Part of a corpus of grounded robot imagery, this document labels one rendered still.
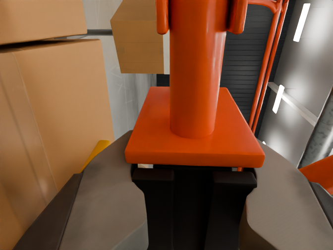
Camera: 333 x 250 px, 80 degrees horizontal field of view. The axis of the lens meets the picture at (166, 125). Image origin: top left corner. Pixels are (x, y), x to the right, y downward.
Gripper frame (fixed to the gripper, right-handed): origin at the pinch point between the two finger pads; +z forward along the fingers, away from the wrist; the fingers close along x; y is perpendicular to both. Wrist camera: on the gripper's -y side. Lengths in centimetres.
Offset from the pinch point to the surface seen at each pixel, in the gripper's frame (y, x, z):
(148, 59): 21, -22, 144
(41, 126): 2.1, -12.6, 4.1
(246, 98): 385, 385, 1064
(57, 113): 2.0, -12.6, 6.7
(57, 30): -5.4, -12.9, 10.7
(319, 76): 175, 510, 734
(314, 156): 322, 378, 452
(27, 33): -5.3, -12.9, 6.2
